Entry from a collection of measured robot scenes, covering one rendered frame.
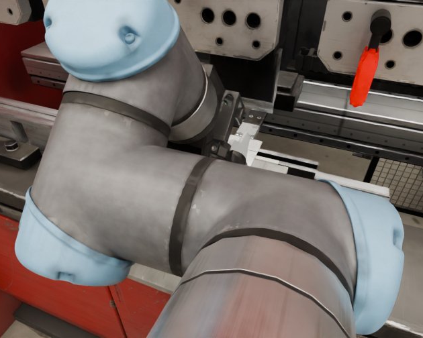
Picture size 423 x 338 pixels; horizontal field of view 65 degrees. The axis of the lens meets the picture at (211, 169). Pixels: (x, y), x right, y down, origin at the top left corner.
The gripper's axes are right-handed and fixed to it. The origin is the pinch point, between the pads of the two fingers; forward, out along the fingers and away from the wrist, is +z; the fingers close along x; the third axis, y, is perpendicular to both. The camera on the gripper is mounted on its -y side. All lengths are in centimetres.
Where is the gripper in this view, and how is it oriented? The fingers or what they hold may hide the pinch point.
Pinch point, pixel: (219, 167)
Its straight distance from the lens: 51.9
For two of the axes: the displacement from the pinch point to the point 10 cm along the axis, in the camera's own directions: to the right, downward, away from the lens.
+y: 2.9, -9.5, 1.3
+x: -9.3, -2.4, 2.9
